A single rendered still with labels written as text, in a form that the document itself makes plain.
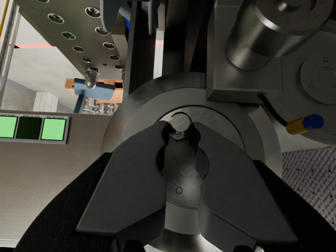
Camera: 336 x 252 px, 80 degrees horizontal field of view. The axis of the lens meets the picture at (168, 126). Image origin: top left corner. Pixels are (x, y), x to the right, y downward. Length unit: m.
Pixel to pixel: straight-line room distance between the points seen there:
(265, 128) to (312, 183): 0.17
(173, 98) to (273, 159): 0.09
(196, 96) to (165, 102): 0.03
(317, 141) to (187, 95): 0.11
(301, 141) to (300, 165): 0.15
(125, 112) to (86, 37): 0.29
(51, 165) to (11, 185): 0.10
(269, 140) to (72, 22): 0.35
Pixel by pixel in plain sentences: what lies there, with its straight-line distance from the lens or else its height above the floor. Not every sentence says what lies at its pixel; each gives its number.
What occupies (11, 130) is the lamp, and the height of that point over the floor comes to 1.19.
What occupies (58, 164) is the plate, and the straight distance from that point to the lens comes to 0.56.
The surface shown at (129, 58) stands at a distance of 0.20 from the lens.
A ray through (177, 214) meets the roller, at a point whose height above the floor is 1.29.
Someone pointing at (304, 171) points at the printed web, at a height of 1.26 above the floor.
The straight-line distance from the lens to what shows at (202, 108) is 0.15.
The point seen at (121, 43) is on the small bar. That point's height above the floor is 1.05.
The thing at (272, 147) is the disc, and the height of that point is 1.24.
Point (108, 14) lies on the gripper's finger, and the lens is 0.21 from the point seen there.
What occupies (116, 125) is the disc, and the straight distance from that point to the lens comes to 0.17.
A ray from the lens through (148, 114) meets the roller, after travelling 0.17.
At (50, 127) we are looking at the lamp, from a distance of 0.57.
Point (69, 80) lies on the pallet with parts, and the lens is 3.56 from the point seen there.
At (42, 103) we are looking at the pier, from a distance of 4.50.
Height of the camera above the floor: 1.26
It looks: 11 degrees down
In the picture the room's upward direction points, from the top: 177 degrees counter-clockwise
